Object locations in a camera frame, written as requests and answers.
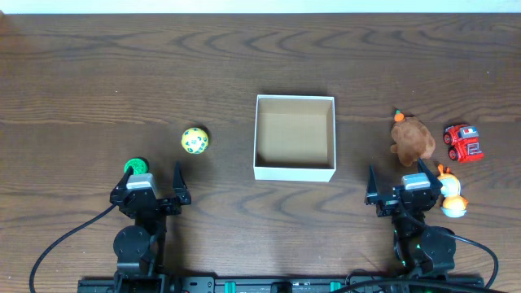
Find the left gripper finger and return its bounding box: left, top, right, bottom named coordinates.
left=115, top=167, right=134, bottom=191
left=173, top=162, right=188, bottom=198

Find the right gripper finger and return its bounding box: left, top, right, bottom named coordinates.
left=417, top=159, right=440, bottom=186
left=366, top=165, right=378, bottom=196

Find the green round toy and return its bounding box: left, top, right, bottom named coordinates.
left=124, top=157, right=150, bottom=175

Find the orange rubber duck toy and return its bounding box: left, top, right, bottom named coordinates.
left=437, top=164, right=468, bottom=218

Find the yellow patterned ball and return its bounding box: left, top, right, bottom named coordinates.
left=181, top=127, right=209, bottom=154

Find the brown plush toy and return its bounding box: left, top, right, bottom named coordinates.
left=390, top=110, right=436, bottom=167

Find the red toy truck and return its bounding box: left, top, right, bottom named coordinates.
left=443, top=124, right=484, bottom=163

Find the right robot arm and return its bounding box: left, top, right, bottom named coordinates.
left=365, top=160, right=456, bottom=277

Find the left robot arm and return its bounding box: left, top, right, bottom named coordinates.
left=109, top=157, right=191, bottom=276

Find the white cardboard box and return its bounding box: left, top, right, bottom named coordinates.
left=253, top=94, right=336, bottom=182

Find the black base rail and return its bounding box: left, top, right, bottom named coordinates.
left=77, top=275, right=485, bottom=293

